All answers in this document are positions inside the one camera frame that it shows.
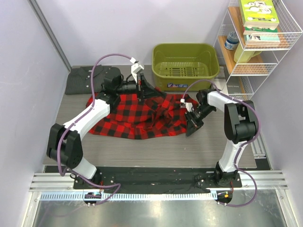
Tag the green white book top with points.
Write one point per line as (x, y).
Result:
(258, 13)

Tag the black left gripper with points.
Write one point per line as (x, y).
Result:
(147, 91)

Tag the blue white jar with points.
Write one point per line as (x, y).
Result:
(232, 41)

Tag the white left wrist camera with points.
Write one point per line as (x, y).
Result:
(136, 68)

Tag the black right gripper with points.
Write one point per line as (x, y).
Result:
(191, 129)

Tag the olive green plastic basin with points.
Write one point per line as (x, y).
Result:
(181, 66)

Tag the red black plaid shirt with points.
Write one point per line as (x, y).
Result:
(154, 117)

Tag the aluminium rail frame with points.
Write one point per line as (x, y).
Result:
(46, 182)

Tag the white wire shelf rack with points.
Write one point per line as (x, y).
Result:
(243, 80)

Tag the stacked books lower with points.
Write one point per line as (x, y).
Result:
(261, 35)

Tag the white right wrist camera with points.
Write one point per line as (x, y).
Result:
(187, 105)

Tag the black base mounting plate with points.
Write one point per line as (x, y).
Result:
(156, 180)

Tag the white booklet on table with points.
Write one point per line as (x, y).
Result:
(219, 84)

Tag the folded dark grey shirt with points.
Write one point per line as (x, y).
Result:
(78, 81)

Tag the white slotted cable duct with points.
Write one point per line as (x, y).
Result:
(90, 196)

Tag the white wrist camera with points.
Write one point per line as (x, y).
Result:
(187, 105)
(136, 68)

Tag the yellow green pitcher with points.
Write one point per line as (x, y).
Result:
(244, 56)

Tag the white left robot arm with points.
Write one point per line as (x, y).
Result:
(65, 141)

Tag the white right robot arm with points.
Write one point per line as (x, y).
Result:
(240, 123)

